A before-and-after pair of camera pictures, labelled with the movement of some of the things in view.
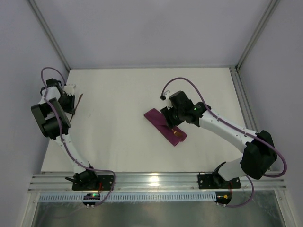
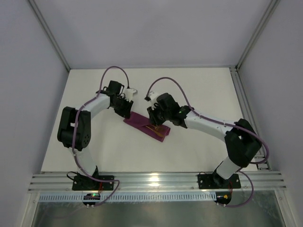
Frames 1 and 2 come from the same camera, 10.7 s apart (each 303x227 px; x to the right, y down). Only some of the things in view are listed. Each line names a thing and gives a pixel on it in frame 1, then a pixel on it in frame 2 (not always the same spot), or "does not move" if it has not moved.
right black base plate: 209,181 does not move
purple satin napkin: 155,120 to 140,122
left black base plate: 106,183 does not move
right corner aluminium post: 273,5 does not move
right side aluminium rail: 244,104 does not move
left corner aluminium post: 50,33 does not move
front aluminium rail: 57,182 does not move
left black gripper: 70,104 to 124,109
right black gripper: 168,117 to 155,116
